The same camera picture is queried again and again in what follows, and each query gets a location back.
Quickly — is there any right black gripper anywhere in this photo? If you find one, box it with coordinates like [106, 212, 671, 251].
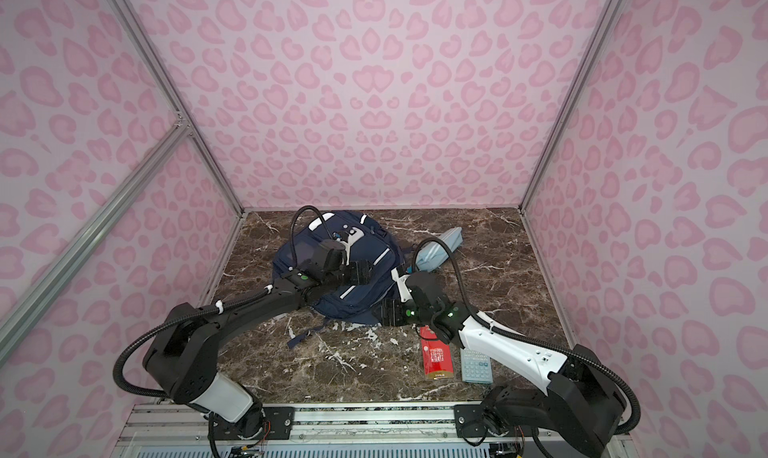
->
[368, 297, 435, 327]

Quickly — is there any navy blue student backpack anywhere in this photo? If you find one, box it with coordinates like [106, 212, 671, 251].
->
[272, 205, 405, 326]

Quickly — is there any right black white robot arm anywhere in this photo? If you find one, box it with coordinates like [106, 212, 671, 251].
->
[371, 236, 642, 457]

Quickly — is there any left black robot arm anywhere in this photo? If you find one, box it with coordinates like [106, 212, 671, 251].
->
[113, 212, 389, 438]

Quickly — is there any red rectangular box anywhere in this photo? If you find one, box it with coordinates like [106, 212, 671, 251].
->
[418, 326, 454, 380]

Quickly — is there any light blue pencil case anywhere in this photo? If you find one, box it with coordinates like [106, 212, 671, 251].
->
[415, 227, 463, 272]

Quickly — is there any teal calculator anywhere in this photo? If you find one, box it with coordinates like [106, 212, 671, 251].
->
[460, 349, 493, 385]

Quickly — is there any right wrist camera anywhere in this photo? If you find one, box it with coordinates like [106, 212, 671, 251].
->
[391, 268, 412, 303]

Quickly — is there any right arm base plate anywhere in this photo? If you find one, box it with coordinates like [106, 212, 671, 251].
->
[452, 402, 532, 441]

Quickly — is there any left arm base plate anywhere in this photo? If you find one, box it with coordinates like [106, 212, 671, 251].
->
[209, 405, 295, 441]

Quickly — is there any aluminium front rail frame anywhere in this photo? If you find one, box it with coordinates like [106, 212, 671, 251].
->
[107, 400, 637, 458]

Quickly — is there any aluminium diagonal frame bar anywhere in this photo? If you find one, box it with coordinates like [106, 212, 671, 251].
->
[1, 118, 189, 363]

